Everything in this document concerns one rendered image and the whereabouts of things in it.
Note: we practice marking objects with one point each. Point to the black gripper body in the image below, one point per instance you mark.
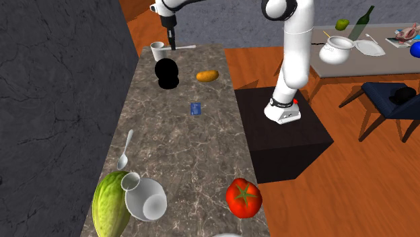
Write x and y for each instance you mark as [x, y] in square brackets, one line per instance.
[168, 21]

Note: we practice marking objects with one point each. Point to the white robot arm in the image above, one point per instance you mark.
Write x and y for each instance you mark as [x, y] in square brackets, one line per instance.
[295, 55]

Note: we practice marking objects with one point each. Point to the silver knife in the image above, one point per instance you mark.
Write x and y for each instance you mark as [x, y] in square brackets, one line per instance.
[185, 47]

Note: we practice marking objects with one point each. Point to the grey cup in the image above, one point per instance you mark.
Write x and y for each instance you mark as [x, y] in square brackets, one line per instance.
[158, 52]

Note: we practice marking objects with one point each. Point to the black round object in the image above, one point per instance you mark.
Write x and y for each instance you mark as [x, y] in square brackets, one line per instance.
[167, 73]

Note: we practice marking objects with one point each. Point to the brown potato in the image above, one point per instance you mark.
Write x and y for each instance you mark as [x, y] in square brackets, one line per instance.
[207, 76]

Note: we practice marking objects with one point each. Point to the blue card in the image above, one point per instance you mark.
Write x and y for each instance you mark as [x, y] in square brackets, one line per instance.
[195, 109]

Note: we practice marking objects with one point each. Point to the silver spoon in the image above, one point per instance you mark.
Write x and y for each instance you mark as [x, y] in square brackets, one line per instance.
[122, 160]

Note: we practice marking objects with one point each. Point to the dark robot stand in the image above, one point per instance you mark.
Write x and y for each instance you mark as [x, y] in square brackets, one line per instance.
[279, 144]

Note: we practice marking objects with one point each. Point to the white vase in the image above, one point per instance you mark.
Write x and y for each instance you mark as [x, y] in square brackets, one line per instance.
[144, 200]

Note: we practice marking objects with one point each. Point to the red tomato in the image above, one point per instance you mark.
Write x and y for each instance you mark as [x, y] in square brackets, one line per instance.
[243, 198]

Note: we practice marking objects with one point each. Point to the green melon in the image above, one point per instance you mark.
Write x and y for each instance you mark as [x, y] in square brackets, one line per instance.
[108, 206]

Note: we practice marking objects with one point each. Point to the grey dining table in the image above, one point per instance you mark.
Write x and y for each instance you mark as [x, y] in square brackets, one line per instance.
[377, 65]

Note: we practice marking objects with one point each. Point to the dark blue chair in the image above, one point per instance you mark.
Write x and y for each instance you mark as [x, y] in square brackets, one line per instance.
[377, 93]

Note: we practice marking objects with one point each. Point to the white round object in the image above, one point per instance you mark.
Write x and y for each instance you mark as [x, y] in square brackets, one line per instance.
[227, 235]

